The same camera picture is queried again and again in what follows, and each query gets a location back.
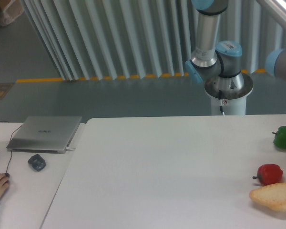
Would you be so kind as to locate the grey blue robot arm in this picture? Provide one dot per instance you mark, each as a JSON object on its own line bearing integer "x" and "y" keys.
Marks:
{"x": 220, "y": 63}

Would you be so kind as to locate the green bell pepper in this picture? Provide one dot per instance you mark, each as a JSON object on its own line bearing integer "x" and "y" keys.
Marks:
{"x": 280, "y": 138}

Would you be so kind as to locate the red bell pepper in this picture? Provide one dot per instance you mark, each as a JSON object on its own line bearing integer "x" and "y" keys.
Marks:
{"x": 268, "y": 174}

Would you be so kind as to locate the toasted bread slice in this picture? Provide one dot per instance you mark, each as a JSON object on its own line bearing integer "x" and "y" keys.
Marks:
{"x": 271, "y": 196}

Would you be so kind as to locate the white folding partition screen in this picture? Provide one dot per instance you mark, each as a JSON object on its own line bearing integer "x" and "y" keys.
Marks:
{"x": 134, "y": 38}

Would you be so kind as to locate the silver closed laptop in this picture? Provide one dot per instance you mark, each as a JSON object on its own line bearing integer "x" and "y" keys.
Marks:
{"x": 45, "y": 134}

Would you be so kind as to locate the dark grey earbuds case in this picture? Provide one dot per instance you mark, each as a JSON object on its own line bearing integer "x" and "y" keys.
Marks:
{"x": 37, "y": 163}

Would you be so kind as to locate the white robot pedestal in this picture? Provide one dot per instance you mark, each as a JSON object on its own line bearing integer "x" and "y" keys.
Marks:
{"x": 228, "y": 95}

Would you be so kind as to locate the aluminium frame bar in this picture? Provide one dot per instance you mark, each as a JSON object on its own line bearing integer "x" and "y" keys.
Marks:
{"x": 277, "y": 9}

